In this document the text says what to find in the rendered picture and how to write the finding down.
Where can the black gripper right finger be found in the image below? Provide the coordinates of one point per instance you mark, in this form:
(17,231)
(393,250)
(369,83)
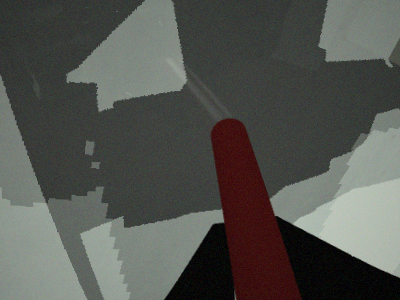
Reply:
(323,272)

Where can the dark red peg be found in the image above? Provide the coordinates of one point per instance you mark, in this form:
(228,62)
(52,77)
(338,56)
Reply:
(260,265)

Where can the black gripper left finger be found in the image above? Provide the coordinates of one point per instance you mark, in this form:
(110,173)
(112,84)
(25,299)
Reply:
(208,276)

